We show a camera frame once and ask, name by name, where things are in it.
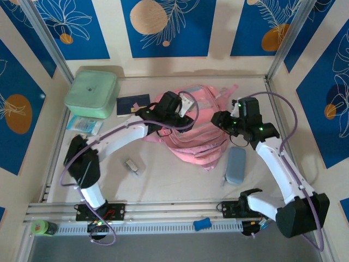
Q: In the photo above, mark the pink backpack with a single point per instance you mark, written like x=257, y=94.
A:
x=196, y=147

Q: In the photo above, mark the blue-grey pencil case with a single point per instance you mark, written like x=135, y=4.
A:
x=235, y=166

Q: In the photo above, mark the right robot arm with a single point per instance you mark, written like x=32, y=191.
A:
x=275, y=163

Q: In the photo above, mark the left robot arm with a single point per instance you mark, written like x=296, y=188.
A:
x=120, y=139

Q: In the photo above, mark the small item in clear bag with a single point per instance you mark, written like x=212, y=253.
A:
x=132, y=166

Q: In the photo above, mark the mint green lunch bag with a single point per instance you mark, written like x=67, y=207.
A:
x=90, y=92

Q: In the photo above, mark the navy notebook with wide label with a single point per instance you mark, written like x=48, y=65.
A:
x=128, y=105

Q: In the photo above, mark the light blue tissue packet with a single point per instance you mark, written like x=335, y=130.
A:
x=83, y=125

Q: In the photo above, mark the blue bone-shaped object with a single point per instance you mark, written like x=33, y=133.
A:
x=201, y=223

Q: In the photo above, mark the green tape roll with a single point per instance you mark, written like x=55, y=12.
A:
x=42, y=227

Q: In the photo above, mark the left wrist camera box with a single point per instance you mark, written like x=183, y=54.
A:
x=186, y=105

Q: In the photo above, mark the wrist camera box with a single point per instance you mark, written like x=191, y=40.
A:
x=235, y=109
x=186, y=105

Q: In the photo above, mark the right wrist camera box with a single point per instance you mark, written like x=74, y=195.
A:
x=235, y=109

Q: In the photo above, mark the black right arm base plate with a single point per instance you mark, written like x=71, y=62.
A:
x=230, y=210

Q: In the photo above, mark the aluminium frame post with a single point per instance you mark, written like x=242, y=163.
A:
x=46, y=41
x=287, y=41

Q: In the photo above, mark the aluminium mounting rail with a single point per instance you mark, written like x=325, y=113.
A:
x=169, y=210

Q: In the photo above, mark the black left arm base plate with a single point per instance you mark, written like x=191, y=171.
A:
x=117, y=211

